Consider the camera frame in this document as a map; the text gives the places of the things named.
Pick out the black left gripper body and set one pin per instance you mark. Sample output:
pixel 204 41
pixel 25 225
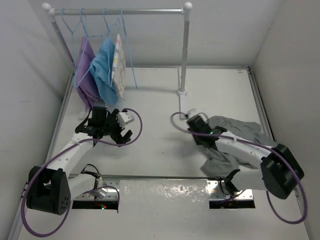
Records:
pixel 112 126

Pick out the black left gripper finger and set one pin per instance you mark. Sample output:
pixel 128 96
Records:
pixel 119 140
pixel 127 136

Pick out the grey t shirt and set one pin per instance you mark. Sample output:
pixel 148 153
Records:
pixel 231 155

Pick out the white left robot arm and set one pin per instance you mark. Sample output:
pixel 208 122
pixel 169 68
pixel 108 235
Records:
pixel 51 189

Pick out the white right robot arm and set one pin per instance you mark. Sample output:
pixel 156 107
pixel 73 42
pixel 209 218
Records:
pixel 278 169

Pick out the blue hanger with purple shirt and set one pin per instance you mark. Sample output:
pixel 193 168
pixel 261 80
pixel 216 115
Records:
pixel 83 21

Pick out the purple hanging shirt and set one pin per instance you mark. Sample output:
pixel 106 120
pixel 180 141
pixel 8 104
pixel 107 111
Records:
pixel 84 81

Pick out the white patterned hanging shirt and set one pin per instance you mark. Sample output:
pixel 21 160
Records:
pixel 119 68

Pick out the blue hanging shirt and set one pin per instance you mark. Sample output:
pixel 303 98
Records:
pixel 99 70

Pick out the white metal clothes rack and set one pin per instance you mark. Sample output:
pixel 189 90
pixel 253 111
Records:
pixel 184 11

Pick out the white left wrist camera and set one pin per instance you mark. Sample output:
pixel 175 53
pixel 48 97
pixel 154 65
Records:
pixel 124 118

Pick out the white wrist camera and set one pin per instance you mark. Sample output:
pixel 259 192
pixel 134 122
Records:
pixel 124 118
pixel 190 113

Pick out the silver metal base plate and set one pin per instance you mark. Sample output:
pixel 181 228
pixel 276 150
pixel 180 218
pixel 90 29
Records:
pixel 111 191

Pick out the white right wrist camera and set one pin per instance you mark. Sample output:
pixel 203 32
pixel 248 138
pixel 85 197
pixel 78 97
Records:
pixel 190 113

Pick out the empty blue wire hanger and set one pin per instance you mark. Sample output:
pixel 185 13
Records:
pixel 128 47

